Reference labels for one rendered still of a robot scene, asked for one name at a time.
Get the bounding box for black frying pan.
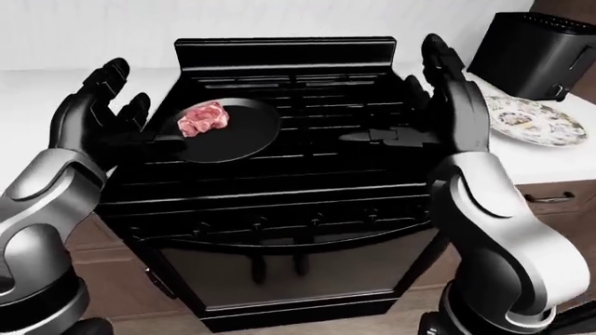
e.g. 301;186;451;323
156;98;282;165

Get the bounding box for patterned ceramic plate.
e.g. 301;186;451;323
482;95;587;150

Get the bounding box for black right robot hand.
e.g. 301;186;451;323
336;33;492;159

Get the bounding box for brown cabinet drawer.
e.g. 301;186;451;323
516;177;596;215

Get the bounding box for raw pink steak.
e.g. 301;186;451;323
176;100;232;138

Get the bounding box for black toaster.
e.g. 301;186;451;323
466;11;596;103

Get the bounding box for black stove with oven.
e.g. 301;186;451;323
94;35;449;333

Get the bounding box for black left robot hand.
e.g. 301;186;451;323
47;57;186;172

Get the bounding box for black drawer handle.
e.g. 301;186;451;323
524;191;576;204

